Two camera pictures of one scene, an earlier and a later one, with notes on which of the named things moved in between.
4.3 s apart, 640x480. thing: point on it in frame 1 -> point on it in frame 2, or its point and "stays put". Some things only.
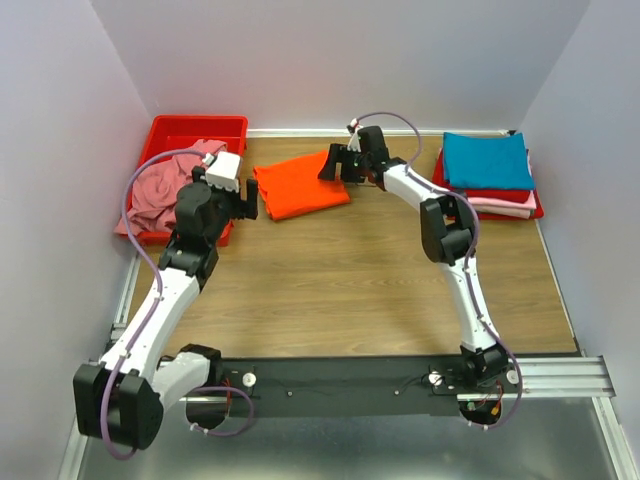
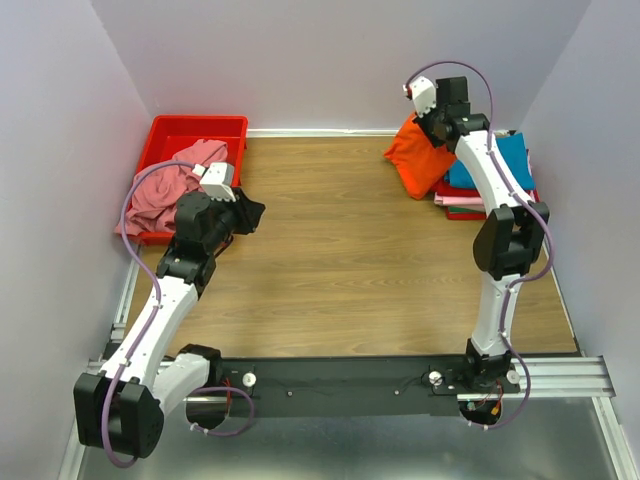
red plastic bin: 176,133 stays put
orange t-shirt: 292,187 -> 422,164
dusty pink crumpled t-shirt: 155,192 stays put
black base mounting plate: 347,387 stays put
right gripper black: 336,153 -> 421,122
